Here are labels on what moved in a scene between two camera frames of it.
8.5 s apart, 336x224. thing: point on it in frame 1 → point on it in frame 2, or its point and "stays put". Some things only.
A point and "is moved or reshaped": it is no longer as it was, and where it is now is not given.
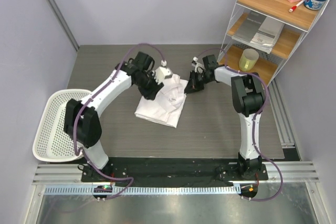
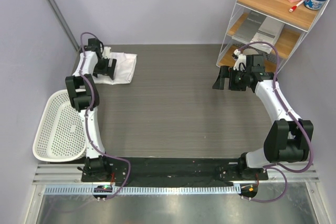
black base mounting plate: [119, 171] stays put
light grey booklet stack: [268, 34] stays put
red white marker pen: [293, 8] stays put
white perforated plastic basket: [51, 142] stays put
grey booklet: [250, 26] stays put
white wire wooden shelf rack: [273, 13] stays put
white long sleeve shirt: [164, 108] is moved or reshaped
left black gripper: [150, 95] → [108, 70]
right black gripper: [193, 86] → [228, 72]
